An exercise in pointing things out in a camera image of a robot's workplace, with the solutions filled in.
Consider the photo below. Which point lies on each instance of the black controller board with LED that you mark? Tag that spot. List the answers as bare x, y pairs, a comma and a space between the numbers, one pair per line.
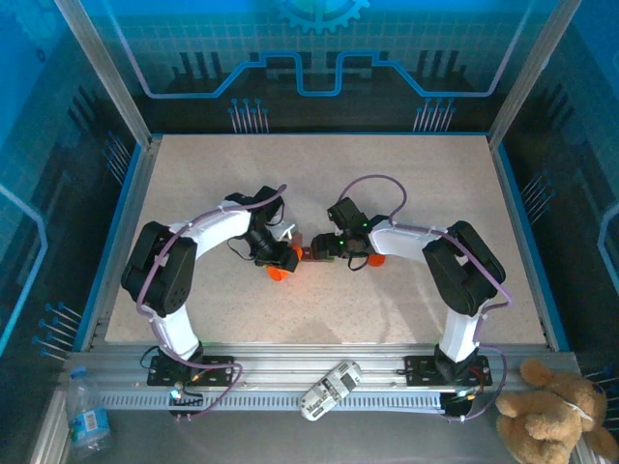
457, 408
188, 401

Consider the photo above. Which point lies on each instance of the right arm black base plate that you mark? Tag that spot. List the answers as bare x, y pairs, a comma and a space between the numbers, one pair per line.
416, 369

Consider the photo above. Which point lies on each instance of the orange pill bottle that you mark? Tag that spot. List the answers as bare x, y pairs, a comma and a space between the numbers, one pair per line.
278, 274

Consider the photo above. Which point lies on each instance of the clear plastic water bottle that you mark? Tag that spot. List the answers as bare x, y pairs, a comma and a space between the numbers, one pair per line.
87, 420

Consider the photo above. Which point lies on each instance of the aluminium frame post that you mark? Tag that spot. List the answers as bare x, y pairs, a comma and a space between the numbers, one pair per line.
48, 435
527, 72
111, 72
587, 454

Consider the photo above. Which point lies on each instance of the blue table border frame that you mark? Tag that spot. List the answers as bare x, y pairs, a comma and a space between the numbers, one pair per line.
124, 193

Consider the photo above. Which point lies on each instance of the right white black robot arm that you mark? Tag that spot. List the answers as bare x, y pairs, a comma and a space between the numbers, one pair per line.
401, 239

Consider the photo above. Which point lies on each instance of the orange bottle cap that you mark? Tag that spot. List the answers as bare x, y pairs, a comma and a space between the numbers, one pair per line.
377, 262

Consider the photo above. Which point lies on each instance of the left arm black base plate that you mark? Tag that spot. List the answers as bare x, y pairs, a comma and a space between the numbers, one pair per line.
217, 365

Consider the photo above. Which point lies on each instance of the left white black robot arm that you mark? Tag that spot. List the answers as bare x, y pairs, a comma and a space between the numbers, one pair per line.
217, 227

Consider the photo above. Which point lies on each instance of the aluminium side rail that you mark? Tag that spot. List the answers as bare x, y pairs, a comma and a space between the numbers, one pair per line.
138, 193

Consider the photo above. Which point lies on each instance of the brown teddy bear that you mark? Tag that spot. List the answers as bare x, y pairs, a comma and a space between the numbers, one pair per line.
546, 415

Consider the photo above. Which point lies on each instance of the long aluminium frame rail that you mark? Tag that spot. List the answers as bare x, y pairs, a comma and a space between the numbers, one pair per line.
290, 360

